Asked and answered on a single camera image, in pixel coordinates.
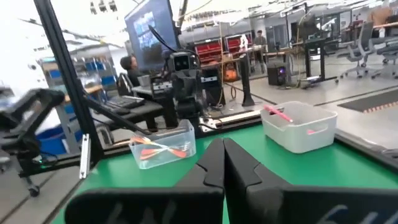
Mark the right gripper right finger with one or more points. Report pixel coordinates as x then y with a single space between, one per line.
239 180

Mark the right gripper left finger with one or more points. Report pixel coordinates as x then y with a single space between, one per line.
211 168

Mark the orange items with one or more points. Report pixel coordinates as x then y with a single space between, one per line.
178 153

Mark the clear plastic bin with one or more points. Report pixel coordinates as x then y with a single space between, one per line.
161 164

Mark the red storage bin rack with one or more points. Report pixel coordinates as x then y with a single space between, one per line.
208 49

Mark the orange round object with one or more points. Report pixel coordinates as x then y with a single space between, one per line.
230 74

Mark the person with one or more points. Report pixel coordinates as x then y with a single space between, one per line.
130 67
379 15
260 43

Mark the large display screen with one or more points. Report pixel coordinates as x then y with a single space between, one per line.
149 34

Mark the white plastic bin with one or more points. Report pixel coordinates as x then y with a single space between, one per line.
298 140

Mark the green table mat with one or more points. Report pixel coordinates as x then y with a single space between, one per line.
311 168

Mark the thin black diagonal brace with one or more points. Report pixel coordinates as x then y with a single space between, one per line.
118 117

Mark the black computer tower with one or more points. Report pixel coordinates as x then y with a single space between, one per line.
276 74

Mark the black standing desk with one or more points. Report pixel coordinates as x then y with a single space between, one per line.
314 46

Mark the black orange-edged floor mat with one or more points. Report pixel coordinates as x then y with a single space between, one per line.
373 101

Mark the black rolling cart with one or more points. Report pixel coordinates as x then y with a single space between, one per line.
28 112

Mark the grey office chair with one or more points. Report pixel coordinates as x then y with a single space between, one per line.
357 46
388 53

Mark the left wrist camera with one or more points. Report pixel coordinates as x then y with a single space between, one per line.
186 62

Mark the black floor post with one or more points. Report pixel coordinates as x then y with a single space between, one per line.
246 81

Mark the black diagonal frame strut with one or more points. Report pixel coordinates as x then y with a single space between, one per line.
70 77

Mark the white metal bracket plate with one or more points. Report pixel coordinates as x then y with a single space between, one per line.
84 155

